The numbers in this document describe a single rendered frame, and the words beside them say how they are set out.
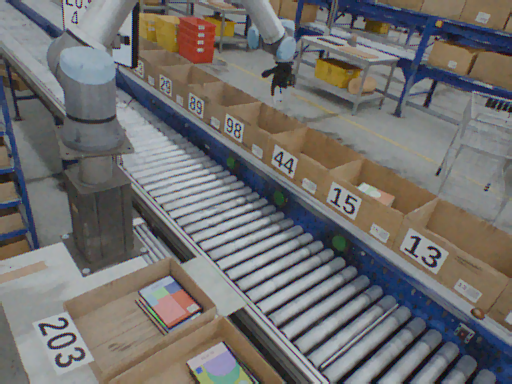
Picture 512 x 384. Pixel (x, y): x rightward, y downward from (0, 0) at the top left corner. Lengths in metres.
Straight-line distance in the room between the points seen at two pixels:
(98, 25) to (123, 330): 0.97
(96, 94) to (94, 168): 0.27
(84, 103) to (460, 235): 1.52
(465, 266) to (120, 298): 1.20
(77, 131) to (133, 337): 0.66
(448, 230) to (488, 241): 0.16
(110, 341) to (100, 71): 0.81
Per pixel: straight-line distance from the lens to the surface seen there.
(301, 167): 1.82
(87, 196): 1.37
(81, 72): 1.23
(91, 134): 1.29
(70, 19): 2.31
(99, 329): 1.36
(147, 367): 1.20
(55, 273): 1.57
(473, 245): 1.82
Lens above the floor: 1.83
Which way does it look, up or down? 33 degrees down
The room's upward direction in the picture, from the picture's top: 10 degrees clockwise
